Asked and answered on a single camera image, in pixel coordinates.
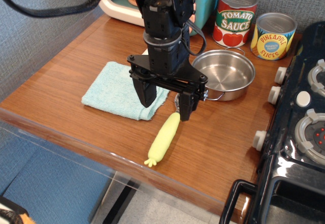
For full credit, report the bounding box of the black toy stove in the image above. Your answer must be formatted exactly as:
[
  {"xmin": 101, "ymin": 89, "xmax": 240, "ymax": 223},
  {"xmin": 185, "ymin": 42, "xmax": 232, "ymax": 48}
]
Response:
[{"xmin": 219, "ymin": 21, "xmax": 324, "ymax": 223}]

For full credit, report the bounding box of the white stove knob top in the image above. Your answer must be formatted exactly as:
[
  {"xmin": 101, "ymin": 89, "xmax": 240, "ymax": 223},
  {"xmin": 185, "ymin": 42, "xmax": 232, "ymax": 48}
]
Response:
[{"xmin": 274, "ymin": 67, "xmax": 287, "ymax": 85}]

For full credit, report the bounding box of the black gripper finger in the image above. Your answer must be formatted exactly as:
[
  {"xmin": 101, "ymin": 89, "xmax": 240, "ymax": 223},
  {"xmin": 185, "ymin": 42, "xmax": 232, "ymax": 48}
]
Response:
[
  {"xmin": 133, "ymin": 78, "xmax": 157, "ymax": 108},
  {"xmin": 179, "ymin": 91, "xmax": 200, "ymax": 121}
]

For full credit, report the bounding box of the white toy mushroom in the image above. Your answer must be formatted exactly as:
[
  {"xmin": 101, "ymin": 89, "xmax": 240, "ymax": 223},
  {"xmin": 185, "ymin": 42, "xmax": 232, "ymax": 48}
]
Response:
[{"xmin": 142, "ymin": 49, "xmax": 149, "ymax": 55}]

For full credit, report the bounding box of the small steel pot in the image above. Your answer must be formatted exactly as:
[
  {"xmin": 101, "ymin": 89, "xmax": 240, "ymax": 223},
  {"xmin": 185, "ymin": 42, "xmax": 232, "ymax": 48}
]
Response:
[{"xmin": 192, "ymin": 47, "xmax": 256, "ymax": 102}]

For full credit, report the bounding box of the teal toy microwave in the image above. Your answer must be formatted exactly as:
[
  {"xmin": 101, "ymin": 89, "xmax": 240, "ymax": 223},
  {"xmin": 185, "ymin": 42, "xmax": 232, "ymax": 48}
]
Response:
[{"xmin": 100, "ymin": 0, "xmax": 217, "ymax": 40}]

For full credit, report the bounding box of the white stove knob middle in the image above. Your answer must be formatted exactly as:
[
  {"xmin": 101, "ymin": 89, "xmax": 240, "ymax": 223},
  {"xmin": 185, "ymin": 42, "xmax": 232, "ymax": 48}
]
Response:
[{"xmin": 268, "ymin": 86, "xmax": 281, "ymax": 105}]

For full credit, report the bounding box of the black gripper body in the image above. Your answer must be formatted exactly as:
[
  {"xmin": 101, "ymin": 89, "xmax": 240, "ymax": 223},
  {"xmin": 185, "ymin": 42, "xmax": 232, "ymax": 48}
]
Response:
[{"xmin": 127, "ymin": 41, "xmax": 208, "ymax": 101}]

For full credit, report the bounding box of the tomato sauce can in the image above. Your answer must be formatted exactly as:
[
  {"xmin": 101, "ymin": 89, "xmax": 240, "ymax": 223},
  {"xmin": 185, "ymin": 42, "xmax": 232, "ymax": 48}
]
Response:
[{"xmin": 213, "ymin": 0, "xmax": 258, "ymax": 47}]

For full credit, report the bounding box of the light blue folded cloth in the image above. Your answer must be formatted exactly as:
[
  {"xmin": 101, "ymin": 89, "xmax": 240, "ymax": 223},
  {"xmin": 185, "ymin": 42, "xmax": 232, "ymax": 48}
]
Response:
[{"xmin": 81, "ymin": 61, "xmax": 169, "ymax": 121}]

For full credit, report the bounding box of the white stove knob bottom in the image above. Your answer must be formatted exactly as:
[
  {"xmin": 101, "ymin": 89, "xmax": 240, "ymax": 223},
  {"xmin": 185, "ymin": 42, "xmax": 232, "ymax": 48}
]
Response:
[{"xmin": 252, "ymin": 131, "xmax": 267, "ymax": 151}]

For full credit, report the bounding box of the pineapple slices can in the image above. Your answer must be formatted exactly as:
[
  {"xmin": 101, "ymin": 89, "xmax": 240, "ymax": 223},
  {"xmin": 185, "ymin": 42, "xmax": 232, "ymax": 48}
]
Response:
[{"xmin": 250, "ymin": 13, "xmax": 298, "ymax": 61}]

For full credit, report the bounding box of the white stove knob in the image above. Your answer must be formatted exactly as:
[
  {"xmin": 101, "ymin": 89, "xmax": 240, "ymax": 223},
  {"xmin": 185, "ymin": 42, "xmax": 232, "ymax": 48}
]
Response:
[
  {"xmin": 268, "ymin": 86, "xmax": 281, "ymax": 105},
  {"xmin": 252, "ymin": 131, "xmax": 267, "ymax": 151},
  {"xmin": 274, "ymin": 67, "xmax": 287, "ymax": 85}
]

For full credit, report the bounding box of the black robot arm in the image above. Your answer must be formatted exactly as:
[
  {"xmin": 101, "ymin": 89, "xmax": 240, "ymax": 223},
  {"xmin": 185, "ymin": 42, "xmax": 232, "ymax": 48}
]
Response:
[{"xmin": 127, "ymin": 0, "xmax": 208, "ymax": 121}]

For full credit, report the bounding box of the orange fuzzy object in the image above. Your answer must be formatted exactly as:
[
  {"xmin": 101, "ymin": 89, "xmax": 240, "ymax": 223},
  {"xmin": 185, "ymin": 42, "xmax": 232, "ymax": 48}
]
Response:
[{"xmin": 19, "ymin": 214, "xmax": 36, "ymax": 224}]

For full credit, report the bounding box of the spoon with yellow-green handle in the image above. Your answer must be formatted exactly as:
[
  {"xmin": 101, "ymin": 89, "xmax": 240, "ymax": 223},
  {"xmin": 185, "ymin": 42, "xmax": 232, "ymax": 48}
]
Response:
[{"xmin": 144, "ymin": 94, "xmax": 181, "ymax": 167}]

